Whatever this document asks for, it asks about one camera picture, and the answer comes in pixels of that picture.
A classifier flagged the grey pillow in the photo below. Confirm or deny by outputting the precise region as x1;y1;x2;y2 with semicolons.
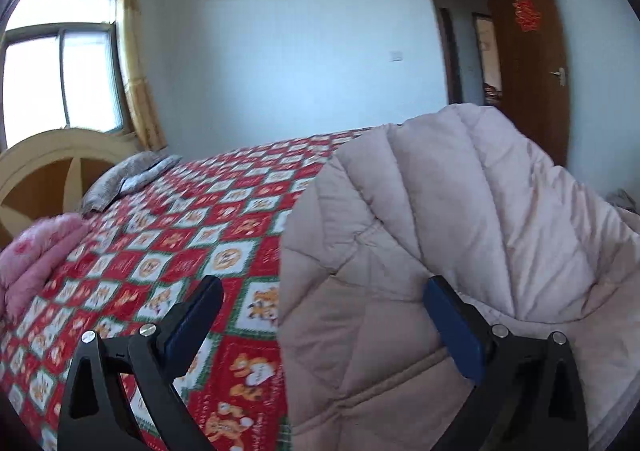
80;151;183;216

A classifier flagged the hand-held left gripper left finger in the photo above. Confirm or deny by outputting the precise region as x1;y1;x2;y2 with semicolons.
56;275;224;451

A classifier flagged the cream wooden headboard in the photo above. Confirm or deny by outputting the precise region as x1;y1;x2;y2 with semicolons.
0;128;140;248

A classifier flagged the brown wooden door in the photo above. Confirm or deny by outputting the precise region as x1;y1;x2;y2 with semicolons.
485;0;571;167

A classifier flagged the red checkered printed bed blanket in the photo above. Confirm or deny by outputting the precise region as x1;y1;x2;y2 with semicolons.
0;127;401;451

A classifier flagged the pink folded blanket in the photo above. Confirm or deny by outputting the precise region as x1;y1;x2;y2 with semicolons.
0;212;93;319

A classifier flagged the yellow curtain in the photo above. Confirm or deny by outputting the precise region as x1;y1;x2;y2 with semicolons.
116;0;168;152

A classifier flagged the red paper door decoration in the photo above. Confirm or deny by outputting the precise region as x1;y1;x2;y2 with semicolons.
512;0;537;32

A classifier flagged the window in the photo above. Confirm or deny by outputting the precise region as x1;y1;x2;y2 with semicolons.
0;0;128;149

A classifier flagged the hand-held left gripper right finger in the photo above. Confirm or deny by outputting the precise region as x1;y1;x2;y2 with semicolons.
424;275;590;451

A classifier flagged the beige quilted down coat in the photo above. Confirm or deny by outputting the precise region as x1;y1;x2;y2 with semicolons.
276;103;640;451

